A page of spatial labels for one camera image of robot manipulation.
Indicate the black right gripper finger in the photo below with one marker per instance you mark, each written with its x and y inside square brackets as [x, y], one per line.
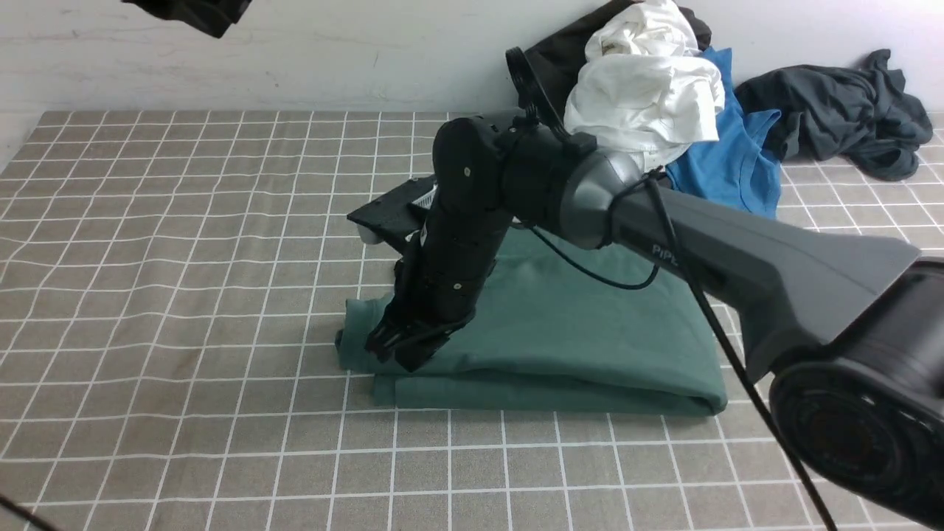
[411, 339]

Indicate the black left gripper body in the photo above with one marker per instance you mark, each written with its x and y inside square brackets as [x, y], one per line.
[211, 18]

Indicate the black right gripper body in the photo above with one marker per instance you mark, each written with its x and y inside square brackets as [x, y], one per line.
[448, 263]

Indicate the green long-sleeve top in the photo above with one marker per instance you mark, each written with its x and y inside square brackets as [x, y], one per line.
[546, 337]

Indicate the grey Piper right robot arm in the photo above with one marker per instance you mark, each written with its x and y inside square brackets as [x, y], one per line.
[849, 325]

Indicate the blue tank top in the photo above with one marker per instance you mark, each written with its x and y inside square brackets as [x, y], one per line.
[737, 170]

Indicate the grey grid-pattern tablecloth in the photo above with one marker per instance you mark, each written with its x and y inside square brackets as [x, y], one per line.
[171, 283]

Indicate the black garment under pile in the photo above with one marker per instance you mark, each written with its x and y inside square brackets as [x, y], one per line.
[547, 72]

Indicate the white crumpled shirt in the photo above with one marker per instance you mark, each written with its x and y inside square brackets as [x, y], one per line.
[645, 89]

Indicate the dark grey crumpled garment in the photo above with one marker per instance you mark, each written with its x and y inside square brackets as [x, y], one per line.
[862, 114]

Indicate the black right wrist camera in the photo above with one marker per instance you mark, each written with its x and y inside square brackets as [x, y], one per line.
[396, 215]

